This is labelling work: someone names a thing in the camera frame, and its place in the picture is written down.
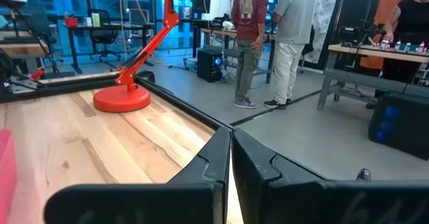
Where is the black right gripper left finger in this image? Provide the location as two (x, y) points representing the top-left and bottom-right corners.
(43, 126), (232, 224)

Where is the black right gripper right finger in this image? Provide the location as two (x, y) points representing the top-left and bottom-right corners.
(232, 128), (429, 224)

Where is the red desk lamp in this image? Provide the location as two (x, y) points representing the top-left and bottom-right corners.
(93, 0), (181, 114)

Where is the large black computer tower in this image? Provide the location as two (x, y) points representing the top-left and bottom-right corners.
(367, 92), (429, 161)

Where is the wooden workbench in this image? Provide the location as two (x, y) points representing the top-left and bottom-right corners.
(200, 27), (276, 85)
(0, 31), (51, 61)

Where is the person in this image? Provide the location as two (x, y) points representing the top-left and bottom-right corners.
(365, 0), (429, 110)
(263, 0), (319, 111)
(231, 0), (272, 110)

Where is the white patterned cloth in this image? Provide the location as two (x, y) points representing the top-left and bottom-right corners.
(302, 0), (340, 64)

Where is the black office chair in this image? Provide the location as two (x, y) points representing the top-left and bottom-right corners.
(87, 8), (122, 62)

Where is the black desk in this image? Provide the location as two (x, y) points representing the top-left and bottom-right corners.
(65, 21), (156, 74)

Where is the black computer monitor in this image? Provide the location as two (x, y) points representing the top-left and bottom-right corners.
(191, 0), (212, 15)

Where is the pink translucent plastic bin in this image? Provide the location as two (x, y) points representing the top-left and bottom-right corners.
(0, 129), (18, 224)

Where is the red black clamp tool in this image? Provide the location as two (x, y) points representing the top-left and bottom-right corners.
(29, 68), (46, 82)

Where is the black panel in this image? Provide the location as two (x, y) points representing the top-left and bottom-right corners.
(330, 0), (383, 71)

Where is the wooden table grey frame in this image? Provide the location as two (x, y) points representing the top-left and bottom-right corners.
(316, 44), (429, 111)

